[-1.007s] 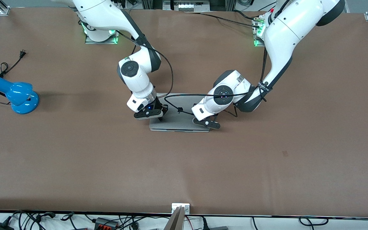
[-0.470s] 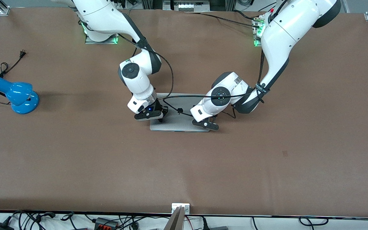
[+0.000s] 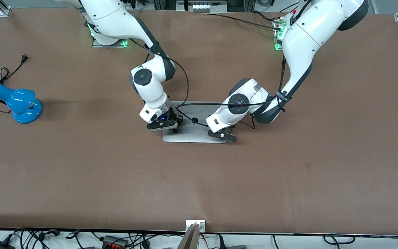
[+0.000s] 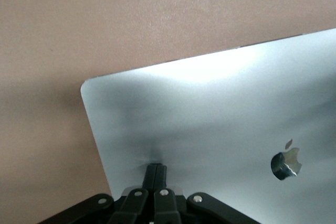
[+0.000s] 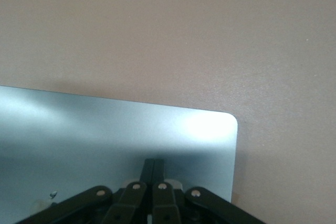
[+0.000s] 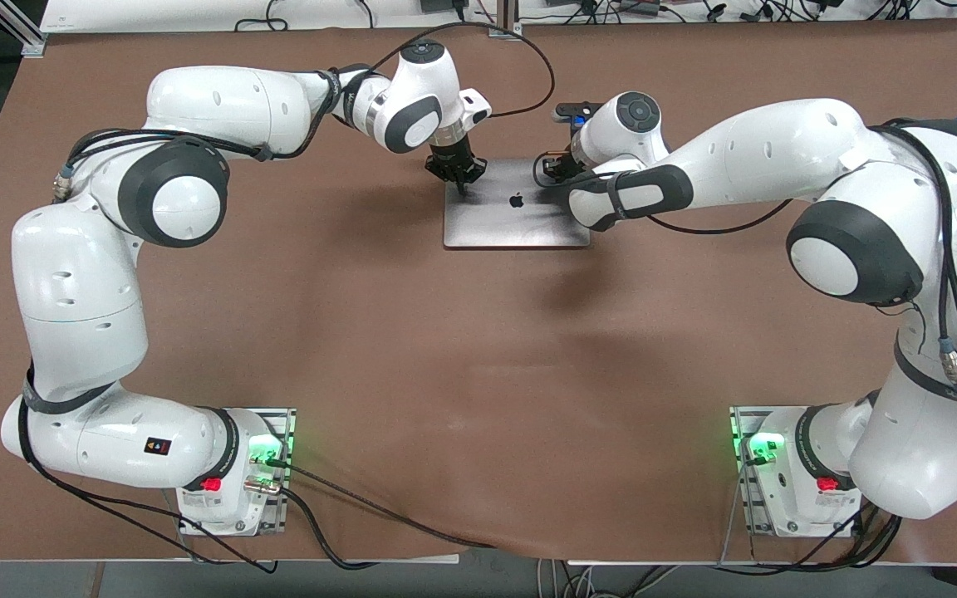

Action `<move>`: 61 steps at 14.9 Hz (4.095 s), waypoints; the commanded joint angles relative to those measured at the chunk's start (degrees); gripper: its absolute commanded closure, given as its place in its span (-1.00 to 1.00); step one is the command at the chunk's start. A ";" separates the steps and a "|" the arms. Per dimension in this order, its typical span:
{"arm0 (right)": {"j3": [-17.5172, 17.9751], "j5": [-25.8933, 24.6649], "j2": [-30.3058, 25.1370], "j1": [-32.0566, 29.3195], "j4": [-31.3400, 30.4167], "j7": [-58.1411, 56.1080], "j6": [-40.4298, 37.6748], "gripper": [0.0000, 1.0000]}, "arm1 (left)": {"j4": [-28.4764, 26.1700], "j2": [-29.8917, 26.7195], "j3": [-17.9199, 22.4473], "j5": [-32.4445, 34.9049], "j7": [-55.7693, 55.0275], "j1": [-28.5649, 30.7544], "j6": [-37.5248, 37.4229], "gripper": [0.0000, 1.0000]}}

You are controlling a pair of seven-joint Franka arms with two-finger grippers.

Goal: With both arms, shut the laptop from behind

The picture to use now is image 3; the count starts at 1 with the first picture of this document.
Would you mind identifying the grey aluminium bar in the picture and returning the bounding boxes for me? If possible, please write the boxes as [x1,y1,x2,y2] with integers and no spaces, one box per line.
[177,223,200,249]

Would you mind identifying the long black table cable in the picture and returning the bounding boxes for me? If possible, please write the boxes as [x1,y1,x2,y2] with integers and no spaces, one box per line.
[199,12,282,31]

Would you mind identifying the black cable connector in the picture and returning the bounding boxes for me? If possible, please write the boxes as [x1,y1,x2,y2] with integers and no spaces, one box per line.
[37,229,60,241]

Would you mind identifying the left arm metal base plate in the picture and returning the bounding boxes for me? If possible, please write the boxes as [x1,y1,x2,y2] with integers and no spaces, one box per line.
[273,17,285,51]

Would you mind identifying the black looped cable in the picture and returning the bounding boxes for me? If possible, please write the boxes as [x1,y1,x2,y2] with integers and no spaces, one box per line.
[323,234,356,245]

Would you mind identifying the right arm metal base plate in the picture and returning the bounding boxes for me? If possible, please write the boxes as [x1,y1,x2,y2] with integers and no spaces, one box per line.
[92,34,128,48]

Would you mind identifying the white power strip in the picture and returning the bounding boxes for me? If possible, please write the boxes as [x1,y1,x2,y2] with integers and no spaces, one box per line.
[176,0,227,13]

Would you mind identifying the grey silver laptop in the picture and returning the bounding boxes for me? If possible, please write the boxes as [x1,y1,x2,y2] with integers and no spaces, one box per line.
[162,100,227,144]

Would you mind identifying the white table edge bracket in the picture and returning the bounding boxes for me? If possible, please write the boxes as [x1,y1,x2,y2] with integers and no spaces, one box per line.
[186,220,206,232]

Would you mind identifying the black lamp power cord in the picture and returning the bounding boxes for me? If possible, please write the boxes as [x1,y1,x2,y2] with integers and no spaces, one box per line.
[0,53,30,114]

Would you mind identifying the black orange power adapter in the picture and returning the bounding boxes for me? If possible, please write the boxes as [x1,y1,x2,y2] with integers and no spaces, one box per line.
[102,235,129,248]

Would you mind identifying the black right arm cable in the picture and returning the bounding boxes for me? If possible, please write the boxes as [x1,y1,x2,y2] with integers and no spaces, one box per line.
[126,36,190,111]

